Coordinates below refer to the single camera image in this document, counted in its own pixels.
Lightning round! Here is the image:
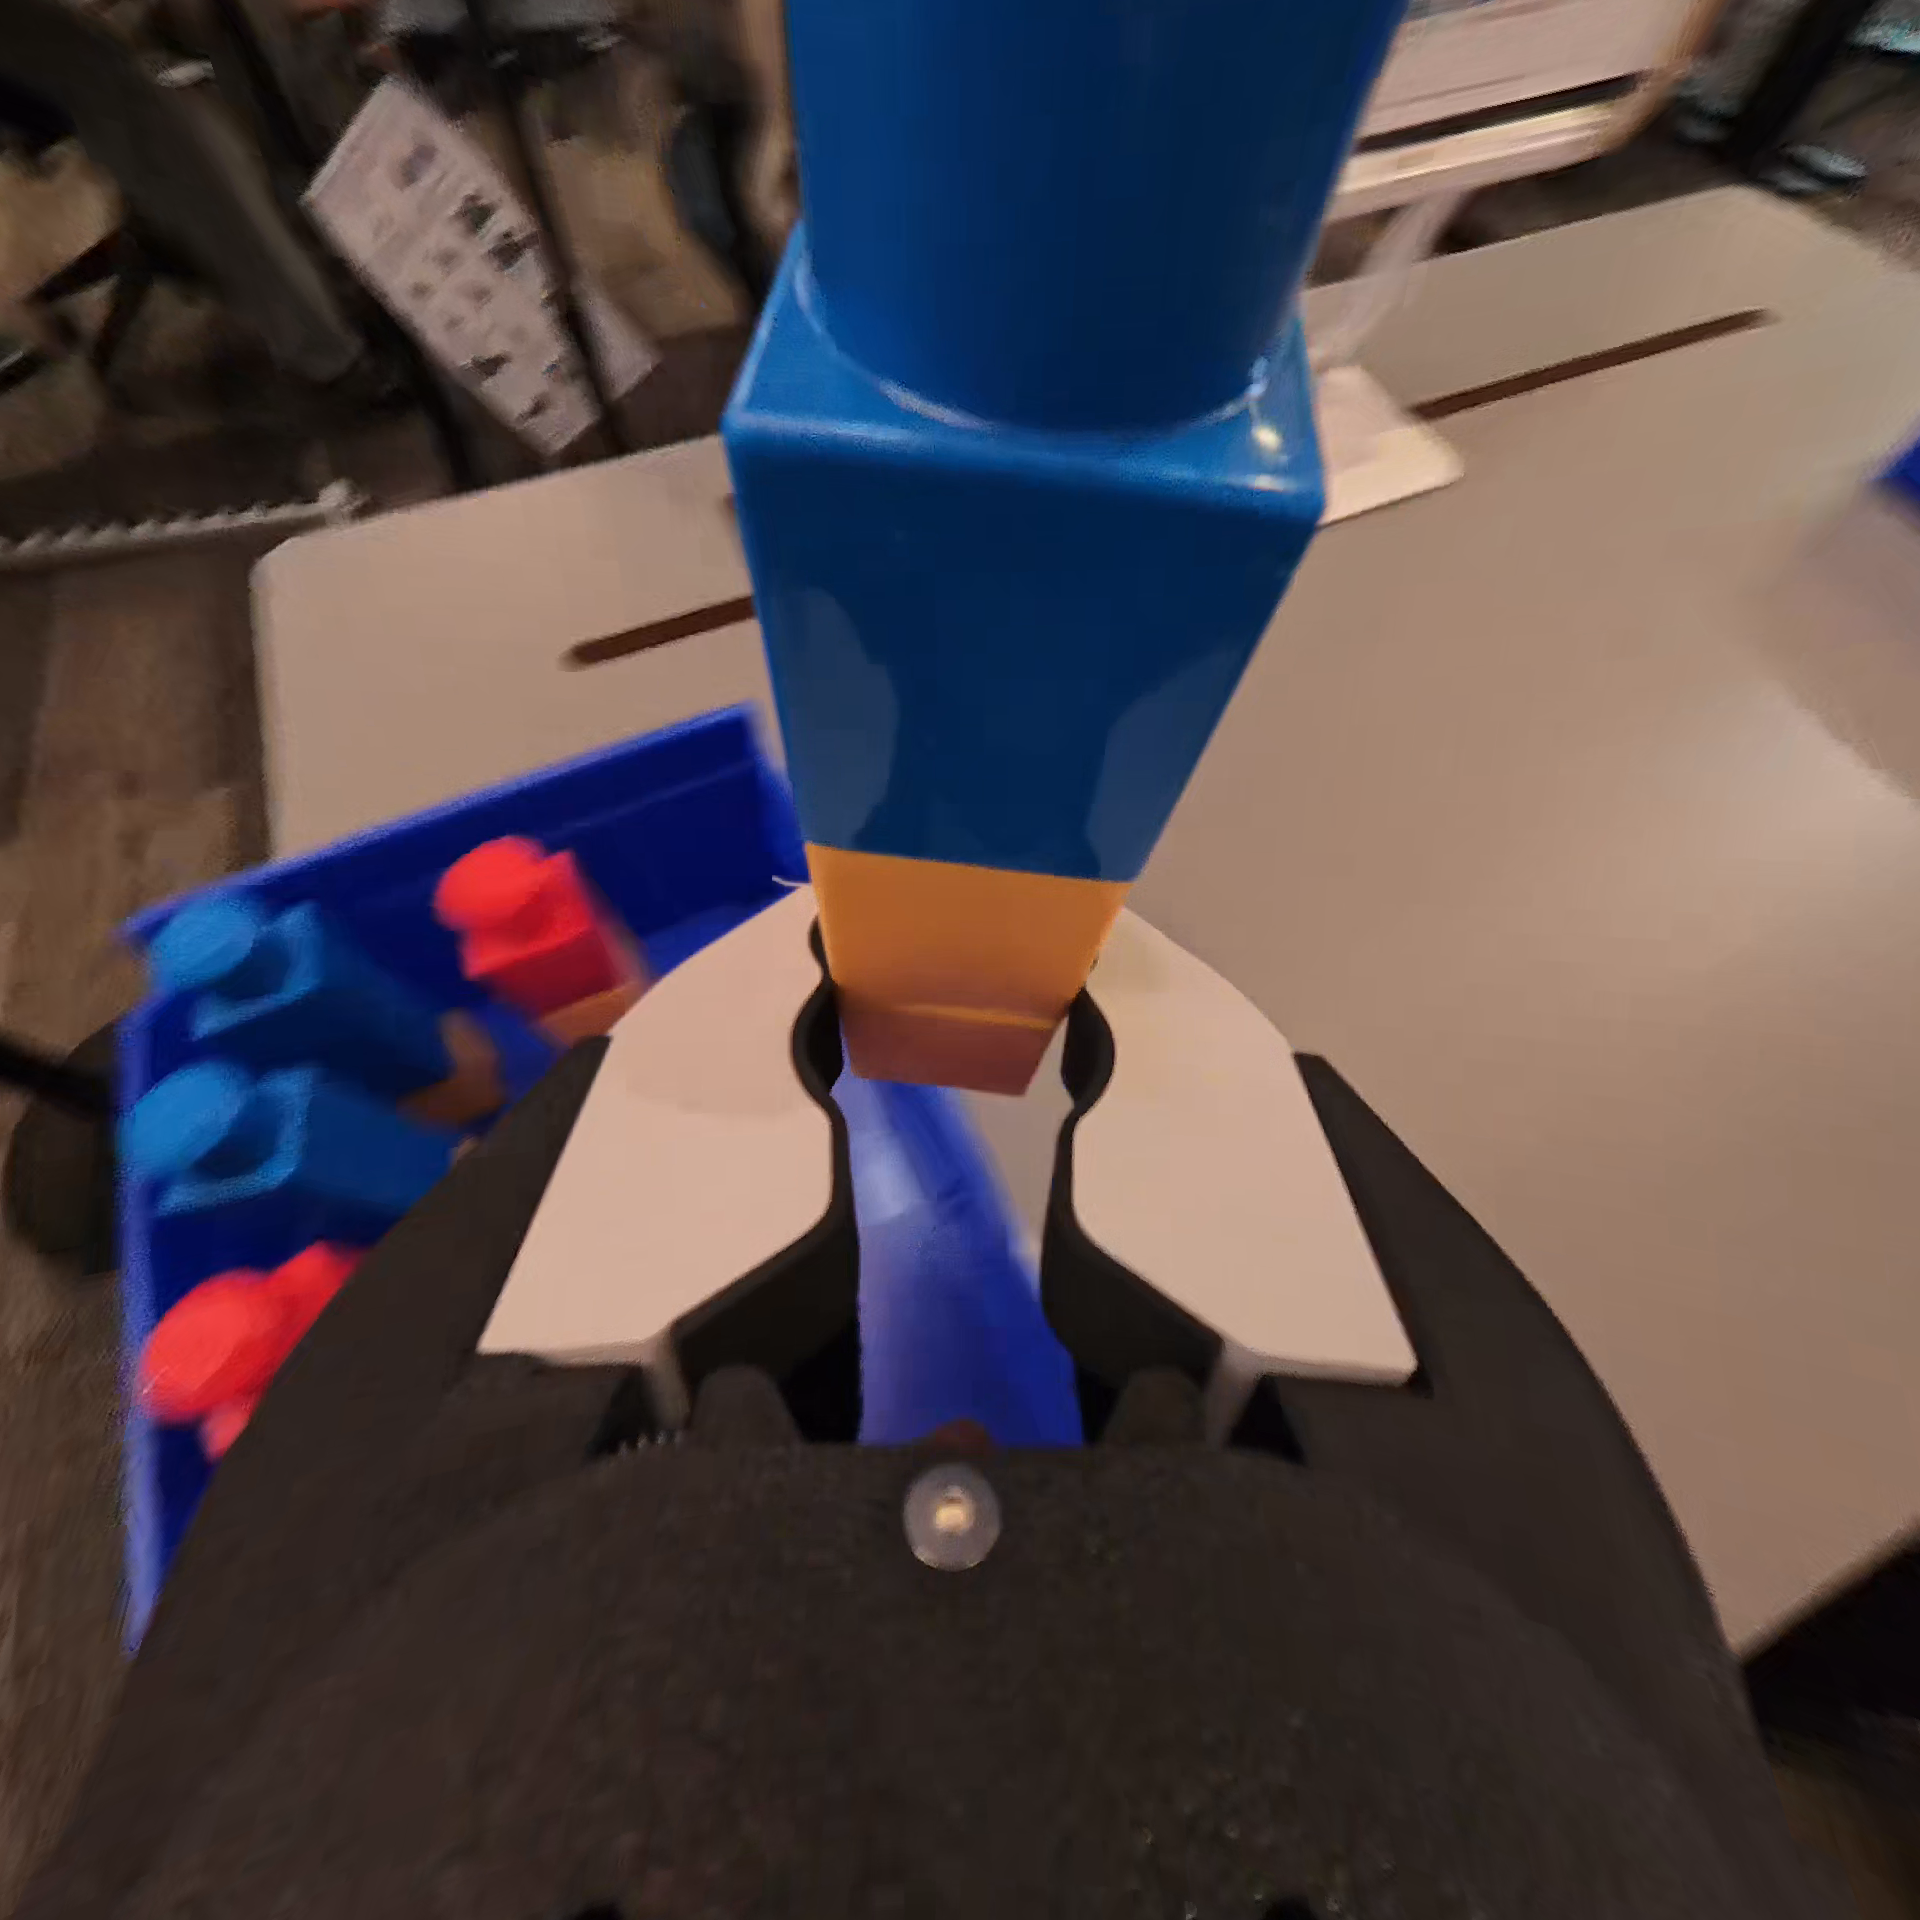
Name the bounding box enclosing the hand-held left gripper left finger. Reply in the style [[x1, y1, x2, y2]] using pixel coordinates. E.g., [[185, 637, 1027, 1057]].
[[477, 885, 864, 1426]]

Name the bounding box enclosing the cluster of block towers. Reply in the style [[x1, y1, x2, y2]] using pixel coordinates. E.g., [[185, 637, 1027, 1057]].
[[119, 832, 654, 1465]]

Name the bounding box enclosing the white document holder stand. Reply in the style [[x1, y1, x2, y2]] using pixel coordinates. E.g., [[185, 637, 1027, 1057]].
[[1302, 135, 1469, 529]]

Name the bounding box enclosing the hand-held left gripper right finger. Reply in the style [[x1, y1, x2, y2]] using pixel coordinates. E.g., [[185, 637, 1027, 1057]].
[[1040, 908, 1419, 1420]]

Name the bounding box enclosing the printed instruction flyer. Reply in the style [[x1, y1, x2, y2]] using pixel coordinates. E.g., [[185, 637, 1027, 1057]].
[[303, 75, 662, 459]]

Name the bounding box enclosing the grey floor rail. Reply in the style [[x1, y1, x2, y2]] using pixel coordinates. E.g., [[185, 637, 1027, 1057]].
[[0, 481, 366, 570]]

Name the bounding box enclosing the wooden instruction board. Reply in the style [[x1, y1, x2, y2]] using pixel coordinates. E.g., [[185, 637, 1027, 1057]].
[[1351, 0, 1727, 184]]

